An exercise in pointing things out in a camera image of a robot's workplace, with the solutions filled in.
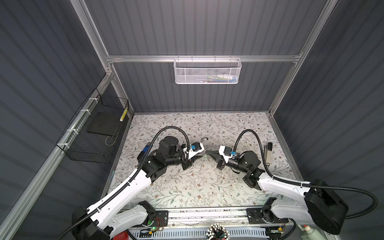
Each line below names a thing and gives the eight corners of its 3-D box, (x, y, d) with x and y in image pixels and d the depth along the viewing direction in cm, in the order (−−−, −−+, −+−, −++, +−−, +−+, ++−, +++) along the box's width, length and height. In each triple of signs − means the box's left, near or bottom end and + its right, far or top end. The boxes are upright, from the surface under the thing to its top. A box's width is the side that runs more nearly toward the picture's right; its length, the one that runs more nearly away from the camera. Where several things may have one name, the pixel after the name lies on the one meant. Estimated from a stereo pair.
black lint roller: (264, 163, 94) (267, 159, 90) (265, 145, 103) (268, 141, 99) (269, 164, 94) (272, 161, 90) (269, 146, 103) (272, 142, 99)
